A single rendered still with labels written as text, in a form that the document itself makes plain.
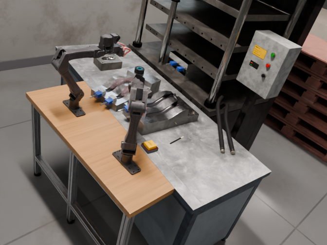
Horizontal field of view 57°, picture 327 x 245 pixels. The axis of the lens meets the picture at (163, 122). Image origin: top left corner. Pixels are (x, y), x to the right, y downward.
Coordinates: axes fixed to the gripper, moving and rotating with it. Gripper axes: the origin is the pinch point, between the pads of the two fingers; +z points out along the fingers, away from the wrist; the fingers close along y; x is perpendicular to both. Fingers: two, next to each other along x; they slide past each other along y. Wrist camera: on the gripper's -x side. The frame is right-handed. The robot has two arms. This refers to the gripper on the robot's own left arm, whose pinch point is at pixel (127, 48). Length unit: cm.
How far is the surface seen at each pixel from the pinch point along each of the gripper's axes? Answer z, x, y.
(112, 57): 26, 32, 47
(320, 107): 236, 58, -83
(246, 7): 60, -43, -42
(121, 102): -8.6, 34.2, -14.5
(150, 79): 26.8, 27.6, -3.7
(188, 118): 25, 34, -50
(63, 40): 65, 86, 203
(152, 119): -5, 31, -43
